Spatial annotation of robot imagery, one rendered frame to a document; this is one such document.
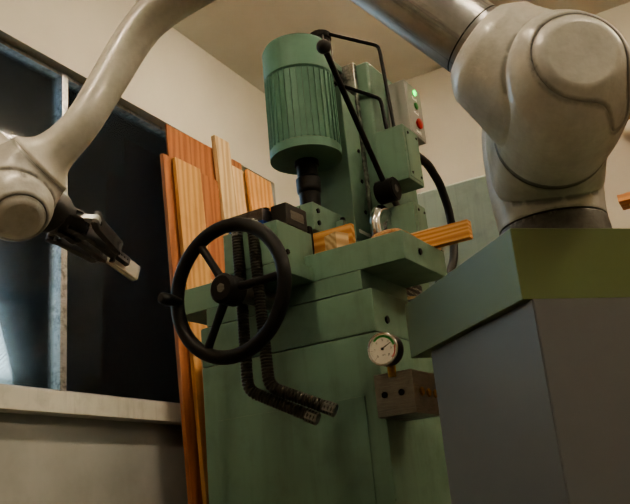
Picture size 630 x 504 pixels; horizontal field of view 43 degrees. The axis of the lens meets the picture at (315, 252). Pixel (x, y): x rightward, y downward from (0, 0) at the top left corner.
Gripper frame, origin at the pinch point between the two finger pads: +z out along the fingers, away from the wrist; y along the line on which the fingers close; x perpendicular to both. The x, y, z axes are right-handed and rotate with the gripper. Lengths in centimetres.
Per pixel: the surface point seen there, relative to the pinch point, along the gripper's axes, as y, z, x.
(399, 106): -26, 55, -78
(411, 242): -41, 35, -16
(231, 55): 114, 124, -242
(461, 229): -48, 45, -23
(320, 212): -15, 40, -35
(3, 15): 116, 10, -150
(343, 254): -27.4, 31.6, -14.3
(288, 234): -18.0, 24.6, -17.7
